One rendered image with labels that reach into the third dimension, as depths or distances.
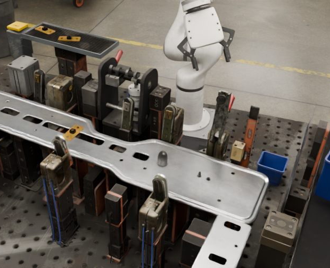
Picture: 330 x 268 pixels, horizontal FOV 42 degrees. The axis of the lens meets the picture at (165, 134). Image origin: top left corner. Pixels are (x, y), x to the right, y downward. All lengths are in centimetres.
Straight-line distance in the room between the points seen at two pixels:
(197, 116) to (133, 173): 62
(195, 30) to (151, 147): 42
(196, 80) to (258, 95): 200
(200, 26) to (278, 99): 252
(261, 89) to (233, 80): 26
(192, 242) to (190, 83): 78
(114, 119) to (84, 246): 47
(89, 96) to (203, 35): 54
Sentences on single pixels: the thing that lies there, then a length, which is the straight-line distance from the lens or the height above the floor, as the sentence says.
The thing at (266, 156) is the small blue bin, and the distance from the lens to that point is 183.
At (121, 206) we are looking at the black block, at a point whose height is 95.
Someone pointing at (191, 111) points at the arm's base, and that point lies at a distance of 184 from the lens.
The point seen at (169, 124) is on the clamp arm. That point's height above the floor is 105.
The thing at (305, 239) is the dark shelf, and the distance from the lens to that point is 120.
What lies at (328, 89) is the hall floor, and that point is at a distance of 402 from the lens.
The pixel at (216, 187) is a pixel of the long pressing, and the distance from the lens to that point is 131.
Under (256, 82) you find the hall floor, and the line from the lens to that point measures 390.
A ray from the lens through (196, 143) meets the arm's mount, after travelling 187.
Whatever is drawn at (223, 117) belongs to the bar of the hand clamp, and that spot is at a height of 114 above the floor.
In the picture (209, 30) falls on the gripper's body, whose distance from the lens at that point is 124.
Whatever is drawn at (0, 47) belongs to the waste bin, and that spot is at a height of 12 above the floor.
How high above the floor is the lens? 190
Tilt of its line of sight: 37 degrees down
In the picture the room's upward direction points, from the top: 3 degrees clockwise
